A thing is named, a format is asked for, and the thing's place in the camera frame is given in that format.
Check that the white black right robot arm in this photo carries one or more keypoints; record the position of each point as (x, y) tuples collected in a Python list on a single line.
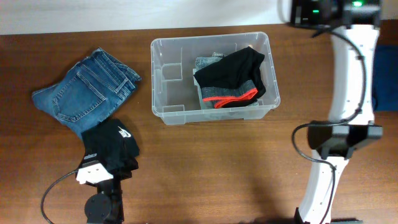
[(354, 30)]

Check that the clear plastic storage bin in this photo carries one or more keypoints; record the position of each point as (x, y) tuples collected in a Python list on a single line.
[(175, 98)]

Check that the black Nike garment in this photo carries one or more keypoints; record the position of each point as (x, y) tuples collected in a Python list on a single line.
[(114, 146)]

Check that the dark blue folded jeans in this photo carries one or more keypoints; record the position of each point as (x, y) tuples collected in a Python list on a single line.
[(91, 91)]

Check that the light blue jeans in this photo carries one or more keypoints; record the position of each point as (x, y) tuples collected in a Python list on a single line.
[(205, 60)]

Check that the black garment with red trim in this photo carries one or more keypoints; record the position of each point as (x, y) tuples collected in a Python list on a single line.
[(233, 77)]

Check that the dark blue shirt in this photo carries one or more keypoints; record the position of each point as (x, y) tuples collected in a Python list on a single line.
[(384, 87)]

